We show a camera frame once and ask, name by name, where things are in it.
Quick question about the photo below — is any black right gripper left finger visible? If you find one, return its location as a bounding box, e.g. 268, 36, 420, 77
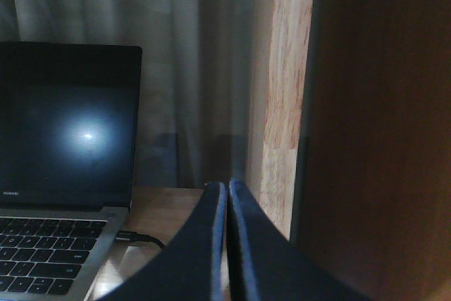
101, 183, 228, 301

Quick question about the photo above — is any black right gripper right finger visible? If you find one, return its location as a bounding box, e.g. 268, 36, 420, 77
227, 180, 366, 300

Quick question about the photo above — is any wooden shelf unit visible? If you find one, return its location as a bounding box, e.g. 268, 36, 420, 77
97, 0, 450, 300

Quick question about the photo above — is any grey laptop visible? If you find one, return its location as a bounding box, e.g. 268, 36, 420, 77
1, 42, 142, 300

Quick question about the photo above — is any grey curtain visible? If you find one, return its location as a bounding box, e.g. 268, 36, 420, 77
0, 0, 276, 189

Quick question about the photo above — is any black cable right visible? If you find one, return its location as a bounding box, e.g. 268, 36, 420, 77
116, 231, 166, 250

